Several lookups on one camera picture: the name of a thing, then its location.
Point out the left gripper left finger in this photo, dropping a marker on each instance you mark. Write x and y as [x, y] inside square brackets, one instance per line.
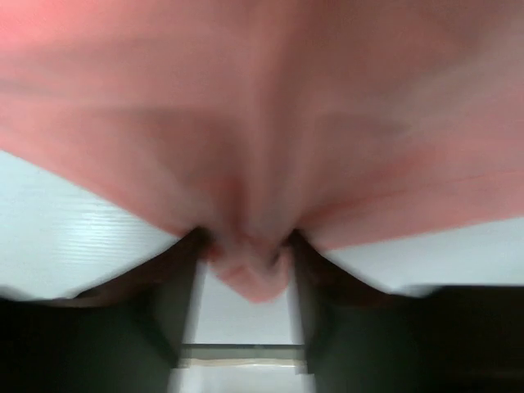
[123, 335]

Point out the salmon pink t shirt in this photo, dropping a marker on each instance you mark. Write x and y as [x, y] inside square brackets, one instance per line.
[356, 121]

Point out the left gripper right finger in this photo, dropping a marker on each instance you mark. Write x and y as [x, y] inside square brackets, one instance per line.
[359, 339]

